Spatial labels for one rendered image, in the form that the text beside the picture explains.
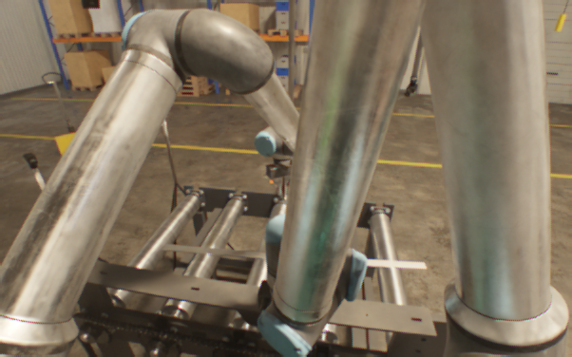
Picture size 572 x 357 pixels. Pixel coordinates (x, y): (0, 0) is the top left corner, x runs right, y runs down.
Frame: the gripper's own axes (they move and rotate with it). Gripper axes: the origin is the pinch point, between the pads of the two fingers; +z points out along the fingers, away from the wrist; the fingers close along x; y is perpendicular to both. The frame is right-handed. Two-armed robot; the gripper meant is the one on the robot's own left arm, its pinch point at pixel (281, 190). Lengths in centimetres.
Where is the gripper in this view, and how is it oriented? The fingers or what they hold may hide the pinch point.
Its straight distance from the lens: 131.4
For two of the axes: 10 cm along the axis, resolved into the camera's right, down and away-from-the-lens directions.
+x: -8.8, 2.2, -4.1
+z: -0.1, 8.7, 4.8
